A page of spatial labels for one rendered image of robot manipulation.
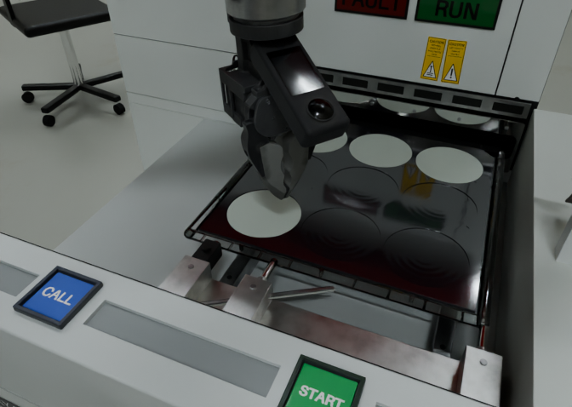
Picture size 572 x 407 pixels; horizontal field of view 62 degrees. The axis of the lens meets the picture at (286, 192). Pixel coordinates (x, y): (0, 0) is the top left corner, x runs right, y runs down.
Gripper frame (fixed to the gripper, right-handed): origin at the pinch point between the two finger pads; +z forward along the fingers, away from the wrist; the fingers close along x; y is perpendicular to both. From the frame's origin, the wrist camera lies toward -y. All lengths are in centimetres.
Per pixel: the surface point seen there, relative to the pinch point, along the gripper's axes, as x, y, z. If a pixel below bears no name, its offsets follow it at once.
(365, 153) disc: -20.8, 10.5, 7.9
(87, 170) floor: 12, 175, 94
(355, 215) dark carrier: -10.0, -0.9, 7.7
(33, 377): 30.9, -3.1, 7.4
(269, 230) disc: 1.4, 2.5, 7.2
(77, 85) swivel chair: -3, 251, 82
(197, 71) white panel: -8, 49, 4
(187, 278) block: 13.6, -0.6, 6.0
